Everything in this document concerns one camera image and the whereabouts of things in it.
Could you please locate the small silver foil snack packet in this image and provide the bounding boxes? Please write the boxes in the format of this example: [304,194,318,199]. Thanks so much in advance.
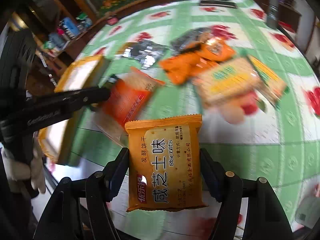
[170,27,213,55]

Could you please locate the black remote control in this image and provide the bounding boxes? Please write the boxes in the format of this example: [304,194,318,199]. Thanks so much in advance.
[199,0,238,9]

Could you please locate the blue plastic container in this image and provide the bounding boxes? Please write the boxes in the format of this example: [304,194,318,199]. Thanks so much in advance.
[60,17,80,39]

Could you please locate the orange chicken soda cracker packet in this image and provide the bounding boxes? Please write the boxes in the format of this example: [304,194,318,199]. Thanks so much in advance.
[101,67,165,127]

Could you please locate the orange burger snack packet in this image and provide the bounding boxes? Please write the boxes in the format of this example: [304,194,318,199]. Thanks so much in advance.
[196,37,235,62]

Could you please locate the small red jar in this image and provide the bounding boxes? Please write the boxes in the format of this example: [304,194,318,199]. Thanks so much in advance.
[106,16,119,26]

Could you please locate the large silver foil snack packet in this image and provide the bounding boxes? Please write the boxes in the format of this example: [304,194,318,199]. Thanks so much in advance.
[115,39,169,69]

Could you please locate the clear yellow cracker packet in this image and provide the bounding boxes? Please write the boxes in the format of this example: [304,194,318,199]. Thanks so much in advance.
[247,54,289,107]
[193,56,263,108]

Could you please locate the orange cheese biscuit packet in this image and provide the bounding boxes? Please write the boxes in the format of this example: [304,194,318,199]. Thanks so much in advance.
[125,114,205,212]

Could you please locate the white gloved left hand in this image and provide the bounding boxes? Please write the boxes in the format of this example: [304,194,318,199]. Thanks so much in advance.
[1,139,46,194]

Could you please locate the white tray with yellow rim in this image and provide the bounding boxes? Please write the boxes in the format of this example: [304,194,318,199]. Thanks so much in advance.
[37,55,110,165]

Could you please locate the green fruit print tablecloth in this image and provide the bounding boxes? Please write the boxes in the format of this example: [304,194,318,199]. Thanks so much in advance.
[47,0,320,240]

